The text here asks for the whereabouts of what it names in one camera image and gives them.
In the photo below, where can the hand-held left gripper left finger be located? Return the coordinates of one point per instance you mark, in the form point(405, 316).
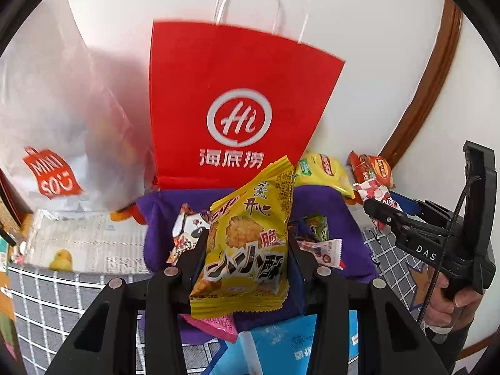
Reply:
point(187, 275)

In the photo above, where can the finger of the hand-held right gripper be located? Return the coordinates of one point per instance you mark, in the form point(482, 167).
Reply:
point(414, 205)
point(390, 218)

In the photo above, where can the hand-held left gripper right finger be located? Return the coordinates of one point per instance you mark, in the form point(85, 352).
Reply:
point(299, 281)

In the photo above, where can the pink panda snack packet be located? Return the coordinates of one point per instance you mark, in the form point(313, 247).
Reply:
point(373, 193)
point(187, 234)

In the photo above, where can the white red candy packet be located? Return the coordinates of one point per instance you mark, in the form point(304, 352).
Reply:
point(324, 252)

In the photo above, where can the blue cookie packet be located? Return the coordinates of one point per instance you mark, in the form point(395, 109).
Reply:
point(299, 231)

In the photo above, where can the pink round snack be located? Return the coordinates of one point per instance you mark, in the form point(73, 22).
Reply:
point(213, 322)

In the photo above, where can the green snack packet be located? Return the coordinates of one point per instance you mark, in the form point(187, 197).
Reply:
point(317, 226)

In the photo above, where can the yellow snack packet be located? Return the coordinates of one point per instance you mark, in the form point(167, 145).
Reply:
point(242, 250)

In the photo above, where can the person's right forearm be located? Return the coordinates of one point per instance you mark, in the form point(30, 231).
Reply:
point(453, 340)

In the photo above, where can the person's right hand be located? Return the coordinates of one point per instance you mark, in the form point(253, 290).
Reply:
point(441, 312)

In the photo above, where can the purple towel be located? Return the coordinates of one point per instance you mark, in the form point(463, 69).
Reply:
point(347, 242)

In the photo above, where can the orange chips bag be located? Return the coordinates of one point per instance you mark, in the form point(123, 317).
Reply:
point(375, 168)

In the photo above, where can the blue tissue pack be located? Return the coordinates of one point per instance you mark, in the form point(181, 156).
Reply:
point(281, 343)

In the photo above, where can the yellow chips bag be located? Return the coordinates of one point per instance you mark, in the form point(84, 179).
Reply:
point(320, 168)

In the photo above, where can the checked grey blanket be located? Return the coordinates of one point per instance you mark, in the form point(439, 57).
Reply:
point(39, 300)

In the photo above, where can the red paper bag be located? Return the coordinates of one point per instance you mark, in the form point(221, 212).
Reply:
point(234, 105)

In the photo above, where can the white plastic shopping bag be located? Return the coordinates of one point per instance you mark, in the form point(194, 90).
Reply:
point(58, 105)

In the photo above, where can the brown wooden door frame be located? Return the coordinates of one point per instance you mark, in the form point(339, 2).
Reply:
point(429, 86)

